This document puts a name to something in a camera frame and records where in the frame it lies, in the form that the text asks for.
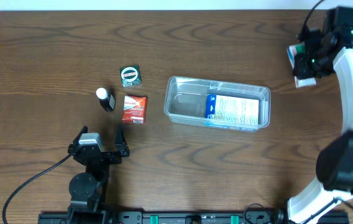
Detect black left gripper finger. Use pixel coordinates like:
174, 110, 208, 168
70, 126, 88, 146
114, 124, 127, 152

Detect white green medicine box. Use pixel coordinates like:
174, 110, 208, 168
287, 44, 316, 88

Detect red Panadol ActiFast packet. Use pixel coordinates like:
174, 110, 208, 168
122, 95, 147, 124

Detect blue Cool Fever box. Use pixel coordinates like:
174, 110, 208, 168
205, 95, 259, 130

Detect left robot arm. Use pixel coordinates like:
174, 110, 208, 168
66, 125, 130, 223

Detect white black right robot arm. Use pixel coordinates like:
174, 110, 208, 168
285, 27, 353, 223

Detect clear plastic container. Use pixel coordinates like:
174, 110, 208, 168
164, 77, 271, 132

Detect dark bottle white cap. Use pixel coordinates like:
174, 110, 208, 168
96, 88, 116, 112

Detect green Zam-Buk box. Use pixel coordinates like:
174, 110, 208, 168
120, 65, 142, 87

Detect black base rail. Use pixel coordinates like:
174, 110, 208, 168
38, 210, 350, 224

